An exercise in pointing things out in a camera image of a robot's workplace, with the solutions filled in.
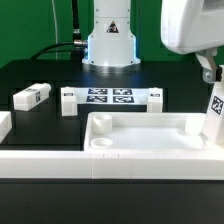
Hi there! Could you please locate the white front fence bar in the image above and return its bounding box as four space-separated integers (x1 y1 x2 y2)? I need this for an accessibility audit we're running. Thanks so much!
0 150 224 180

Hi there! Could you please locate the white desk top tray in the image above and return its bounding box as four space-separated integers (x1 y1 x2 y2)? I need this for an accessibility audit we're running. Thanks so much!
84 112 224 151

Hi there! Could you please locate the white thin cable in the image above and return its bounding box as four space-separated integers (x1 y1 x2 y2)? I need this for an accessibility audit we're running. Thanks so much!
51 0 60 61

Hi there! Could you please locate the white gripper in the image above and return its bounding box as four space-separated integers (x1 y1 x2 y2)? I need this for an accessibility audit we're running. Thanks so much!
160 0 224 84

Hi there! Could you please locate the white marker base bracket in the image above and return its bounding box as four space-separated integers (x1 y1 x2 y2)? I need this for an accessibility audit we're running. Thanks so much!
61 87 163 116

